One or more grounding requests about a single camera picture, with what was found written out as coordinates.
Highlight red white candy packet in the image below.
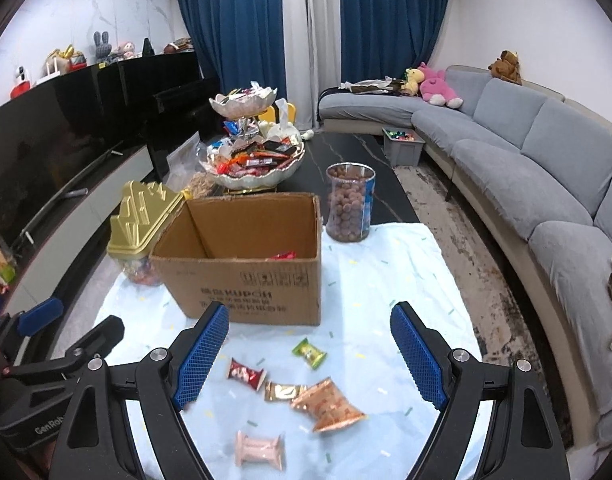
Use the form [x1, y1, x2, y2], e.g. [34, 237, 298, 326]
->
[227, 358, 267, 391]

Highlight gold foil candy packet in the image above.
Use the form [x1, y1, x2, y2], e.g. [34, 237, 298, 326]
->
[264, 382, 308, 402]

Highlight pink yogurt hawthorn packet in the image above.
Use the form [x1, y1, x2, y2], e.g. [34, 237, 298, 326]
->
[234, 431, 284, 471]

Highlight orange snack packet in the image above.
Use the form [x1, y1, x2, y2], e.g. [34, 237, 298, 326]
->
[290, 378, 367, 434]

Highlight small green candy packet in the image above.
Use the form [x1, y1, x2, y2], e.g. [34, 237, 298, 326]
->
[292, 338, 327, 370]

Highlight tv console cabinet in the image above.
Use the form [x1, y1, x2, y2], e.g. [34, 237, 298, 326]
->
[4, 148, 153, 314]

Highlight gold lid candy container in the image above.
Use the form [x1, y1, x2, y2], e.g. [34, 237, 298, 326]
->
[106, 181, 184, 286]

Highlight brown cardboard box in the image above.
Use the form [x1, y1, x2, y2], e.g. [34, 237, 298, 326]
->
[151, 193, 321, 326]

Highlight bag of nuts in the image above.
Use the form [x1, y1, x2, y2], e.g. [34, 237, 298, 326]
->
[182, 171, 216, 200]

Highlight light blue tablecloth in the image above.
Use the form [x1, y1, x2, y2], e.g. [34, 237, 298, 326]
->
[92, 221, 493, 480]

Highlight black television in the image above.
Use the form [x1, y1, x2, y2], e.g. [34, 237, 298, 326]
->
[0, 65, 138, 245]

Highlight two tier snack bowl stand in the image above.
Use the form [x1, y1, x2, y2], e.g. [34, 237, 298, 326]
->
[198, 81, 305, 192]

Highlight grey sectional sofa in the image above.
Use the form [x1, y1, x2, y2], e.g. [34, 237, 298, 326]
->
[318, 65, 612, 446]

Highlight clear jar of nuts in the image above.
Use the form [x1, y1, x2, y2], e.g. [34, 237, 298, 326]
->
[326, 162, 376, 243]

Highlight grey rabbit plush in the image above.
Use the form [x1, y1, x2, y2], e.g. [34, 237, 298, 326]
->
[93, 30, 112, 63]

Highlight grey storage bin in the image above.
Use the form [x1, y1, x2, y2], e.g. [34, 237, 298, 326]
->
[382, 128, 425, 168]

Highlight pink plush toy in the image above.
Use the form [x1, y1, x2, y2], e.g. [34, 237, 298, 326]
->
[419, 63, 463, 110]

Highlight brown teddy bear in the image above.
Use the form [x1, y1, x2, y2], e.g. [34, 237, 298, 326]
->
[488, 50, 522, 84]

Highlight yellow plush toy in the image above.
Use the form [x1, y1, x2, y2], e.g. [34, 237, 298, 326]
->
[400, 68, 425, 96]

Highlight blue curtains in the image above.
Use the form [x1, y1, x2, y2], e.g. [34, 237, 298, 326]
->
[178, 0, 448, 120]

